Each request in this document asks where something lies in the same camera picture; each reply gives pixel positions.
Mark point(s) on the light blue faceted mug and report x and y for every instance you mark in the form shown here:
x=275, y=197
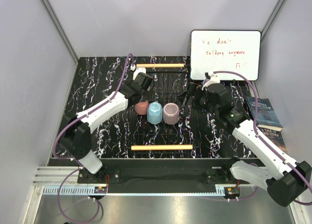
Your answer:
x=154, y=113

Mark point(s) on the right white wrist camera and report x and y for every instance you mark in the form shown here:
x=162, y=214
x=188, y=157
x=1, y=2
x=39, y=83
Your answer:
x=211, y=78

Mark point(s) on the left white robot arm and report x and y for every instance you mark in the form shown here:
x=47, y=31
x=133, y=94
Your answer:
x=75, y=137

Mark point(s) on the black wire dish rack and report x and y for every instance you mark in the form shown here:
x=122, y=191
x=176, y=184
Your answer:
x=165, y=131

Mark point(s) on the wooden rack handle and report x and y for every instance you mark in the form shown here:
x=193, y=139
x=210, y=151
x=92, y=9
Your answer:
x=162, y=65
x=161, y=147

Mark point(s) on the grey slotted cable duct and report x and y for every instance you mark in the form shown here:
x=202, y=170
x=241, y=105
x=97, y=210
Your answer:
x=75, y=190

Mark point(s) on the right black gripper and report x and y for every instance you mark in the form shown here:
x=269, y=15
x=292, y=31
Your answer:
x=198, y=94

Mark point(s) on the dark Two Cities book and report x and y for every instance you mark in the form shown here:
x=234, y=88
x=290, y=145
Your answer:
x=275, y=137

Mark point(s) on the front wooden rack handle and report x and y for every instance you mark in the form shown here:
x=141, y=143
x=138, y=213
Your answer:
x=161, y=147

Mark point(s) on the white whiteboard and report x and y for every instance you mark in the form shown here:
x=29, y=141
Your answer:
x=225, y=50

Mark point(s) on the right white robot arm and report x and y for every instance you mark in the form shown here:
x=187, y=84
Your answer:
x=284, y=178

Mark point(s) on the pink plastic cup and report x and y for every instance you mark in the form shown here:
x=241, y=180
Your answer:
x=141, y=108

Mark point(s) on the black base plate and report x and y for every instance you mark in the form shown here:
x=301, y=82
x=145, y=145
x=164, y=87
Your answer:
x=161, y=176

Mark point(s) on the blue paperback book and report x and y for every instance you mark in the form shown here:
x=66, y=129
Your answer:
x=266, y=116

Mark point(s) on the rear wooden rack handle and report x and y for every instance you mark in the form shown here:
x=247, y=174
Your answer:
x=162, y=65

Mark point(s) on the mauve ribbed mug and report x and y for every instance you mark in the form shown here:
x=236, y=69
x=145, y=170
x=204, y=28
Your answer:
x=171, y=113

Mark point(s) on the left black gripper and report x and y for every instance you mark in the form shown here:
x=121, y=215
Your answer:
x=146, y=91

